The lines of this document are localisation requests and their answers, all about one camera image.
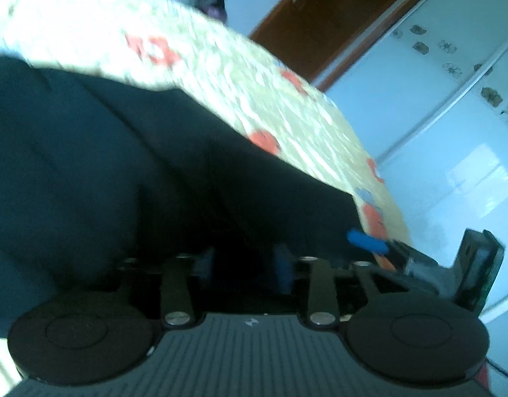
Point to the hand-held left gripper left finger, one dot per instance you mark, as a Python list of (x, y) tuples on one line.
[(206, 264)]

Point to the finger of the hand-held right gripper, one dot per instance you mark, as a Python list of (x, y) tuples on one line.
[(365, 242)]

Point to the purple cloth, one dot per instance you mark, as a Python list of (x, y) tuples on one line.
[(214, 8)]

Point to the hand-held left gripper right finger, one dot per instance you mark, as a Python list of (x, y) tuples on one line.
[(282, 273)]

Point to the brown wooden door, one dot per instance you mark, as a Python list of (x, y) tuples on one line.
[(340, 8)]

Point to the black pants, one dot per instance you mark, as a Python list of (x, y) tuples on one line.
[(92, 173)]

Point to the yellow floral bed sheet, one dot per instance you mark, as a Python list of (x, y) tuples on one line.
[(237, 82)]

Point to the white flower-print wardrobe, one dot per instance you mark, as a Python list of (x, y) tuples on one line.
[(444, 111)]

